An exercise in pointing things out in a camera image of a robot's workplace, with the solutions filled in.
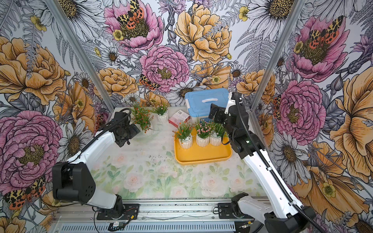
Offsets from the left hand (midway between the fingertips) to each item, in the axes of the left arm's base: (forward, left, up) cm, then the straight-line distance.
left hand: (131, 138), depth 88 cm
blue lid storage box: (+26, -41, +5) cm, 49 cm away
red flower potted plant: (+16, -3, +2) cm, 17 cm away
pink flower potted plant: (+4, -43, +3) cm, 43 cm away
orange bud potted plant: (+5, -52, -3) cm, 52 cm away
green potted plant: (+3, -31, 0) cm, 31 cm away
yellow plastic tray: (-4, -39, -14) cm, 42 cm away
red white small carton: (+25, -27, -9) cm, 38 cm away
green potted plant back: (+24, -15, -2) cm, 29 cm away
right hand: (0, -48, +25) cm, 54 cm away
